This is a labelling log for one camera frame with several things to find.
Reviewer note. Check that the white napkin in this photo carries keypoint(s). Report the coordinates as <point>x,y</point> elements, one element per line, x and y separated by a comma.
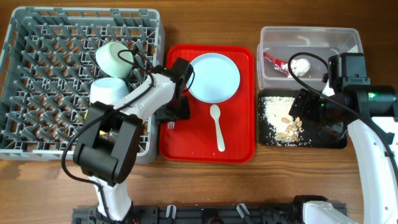
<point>300,66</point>

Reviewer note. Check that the light blue round plate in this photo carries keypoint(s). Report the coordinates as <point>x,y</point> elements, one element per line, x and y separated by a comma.
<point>216,78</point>

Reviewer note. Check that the white plastic fork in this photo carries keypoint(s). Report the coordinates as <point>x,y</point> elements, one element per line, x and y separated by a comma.
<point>171,124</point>

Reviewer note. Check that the pale green bowl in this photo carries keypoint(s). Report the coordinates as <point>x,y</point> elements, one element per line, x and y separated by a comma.
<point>114,59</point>

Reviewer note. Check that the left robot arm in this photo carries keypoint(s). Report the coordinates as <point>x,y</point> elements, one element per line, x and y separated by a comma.
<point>108,143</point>

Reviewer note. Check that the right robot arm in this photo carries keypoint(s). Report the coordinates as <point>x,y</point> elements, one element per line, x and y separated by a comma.
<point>369,115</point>

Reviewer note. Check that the clear plastic bin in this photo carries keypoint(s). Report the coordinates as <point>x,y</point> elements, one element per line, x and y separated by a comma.
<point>282,42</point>

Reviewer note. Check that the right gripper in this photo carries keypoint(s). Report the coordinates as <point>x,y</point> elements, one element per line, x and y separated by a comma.
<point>303,106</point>

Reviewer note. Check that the grey plastic dishwasher rack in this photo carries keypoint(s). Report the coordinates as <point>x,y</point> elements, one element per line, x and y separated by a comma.
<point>48,64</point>

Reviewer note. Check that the red snack wrapper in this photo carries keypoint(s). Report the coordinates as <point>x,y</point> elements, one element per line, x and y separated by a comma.
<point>278,64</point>

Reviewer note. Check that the rice and peanut shell scraps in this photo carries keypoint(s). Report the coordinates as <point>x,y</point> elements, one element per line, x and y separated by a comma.
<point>286,121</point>

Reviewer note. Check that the light blue small bowl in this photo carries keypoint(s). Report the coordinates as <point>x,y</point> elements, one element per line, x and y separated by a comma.
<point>108,90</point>

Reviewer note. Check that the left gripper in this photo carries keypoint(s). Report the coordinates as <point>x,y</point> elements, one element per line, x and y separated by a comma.
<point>164,116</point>

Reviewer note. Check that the white plastic spoon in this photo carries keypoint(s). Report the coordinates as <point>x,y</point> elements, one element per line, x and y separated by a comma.
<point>215,113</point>

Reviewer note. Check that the black plastic tray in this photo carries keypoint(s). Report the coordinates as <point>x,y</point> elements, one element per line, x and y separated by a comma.
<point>307,140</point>

